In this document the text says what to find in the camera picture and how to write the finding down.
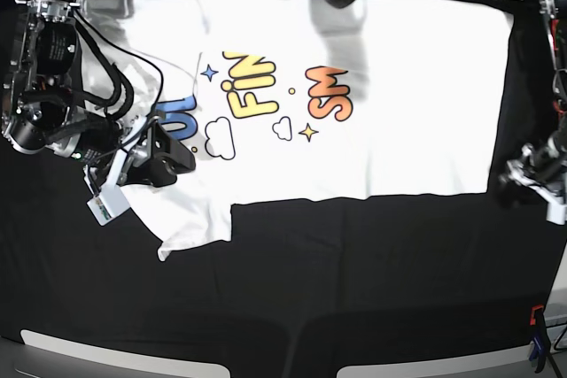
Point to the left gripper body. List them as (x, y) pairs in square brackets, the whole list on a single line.
[(542, 170)]

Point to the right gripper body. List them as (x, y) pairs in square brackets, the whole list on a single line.
[(83, 138)]

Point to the white printed t-shirt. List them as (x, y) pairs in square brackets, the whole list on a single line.
[(292, 99)]

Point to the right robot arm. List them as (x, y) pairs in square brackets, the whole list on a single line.
[(41, 109)]

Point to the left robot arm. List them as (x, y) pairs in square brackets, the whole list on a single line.
[(553, 15)]

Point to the red blue clamp near right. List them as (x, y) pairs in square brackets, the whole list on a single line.
[(540, 342)]

